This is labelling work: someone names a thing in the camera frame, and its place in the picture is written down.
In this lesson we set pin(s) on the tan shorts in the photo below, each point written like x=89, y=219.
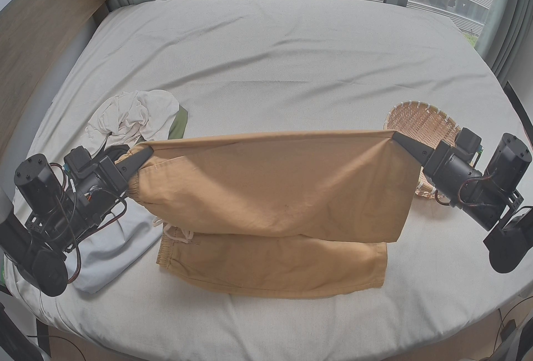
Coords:
x=270, y=184

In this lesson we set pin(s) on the pale blue garment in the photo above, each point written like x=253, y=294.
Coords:
x=108, y=255

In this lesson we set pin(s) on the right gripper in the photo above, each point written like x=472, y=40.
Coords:
x=452, y=176

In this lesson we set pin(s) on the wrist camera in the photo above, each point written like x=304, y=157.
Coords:
x=79, y=161
x=468, y=142

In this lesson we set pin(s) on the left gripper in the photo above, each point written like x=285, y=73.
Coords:
x=100, y=188

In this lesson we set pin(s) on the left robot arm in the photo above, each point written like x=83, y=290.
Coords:
x=37, y=184

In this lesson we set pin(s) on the round woven basket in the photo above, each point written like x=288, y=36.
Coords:
x=416, y=117

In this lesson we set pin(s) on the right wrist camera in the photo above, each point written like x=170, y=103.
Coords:
x=468, y=142

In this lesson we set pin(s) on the white garment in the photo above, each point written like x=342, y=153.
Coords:
x=129, y=113

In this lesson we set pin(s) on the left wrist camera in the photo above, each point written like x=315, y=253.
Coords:
x=79, y=161

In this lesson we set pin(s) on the bed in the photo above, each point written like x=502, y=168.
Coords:
x=270, y=38

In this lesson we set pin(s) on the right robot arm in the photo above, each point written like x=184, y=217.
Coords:
x=510, y=159

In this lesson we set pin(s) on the green garment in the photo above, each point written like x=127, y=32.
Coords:
x=180, y=124

